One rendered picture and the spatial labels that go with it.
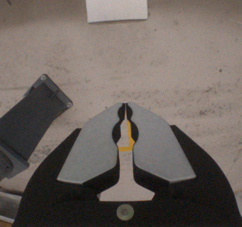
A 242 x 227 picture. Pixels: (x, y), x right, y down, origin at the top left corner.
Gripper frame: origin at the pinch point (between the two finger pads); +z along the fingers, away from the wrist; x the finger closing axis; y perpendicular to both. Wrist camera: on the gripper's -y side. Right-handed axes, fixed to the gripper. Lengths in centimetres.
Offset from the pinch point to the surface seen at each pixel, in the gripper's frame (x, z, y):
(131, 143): 2, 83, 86
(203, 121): 65, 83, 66
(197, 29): 47, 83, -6
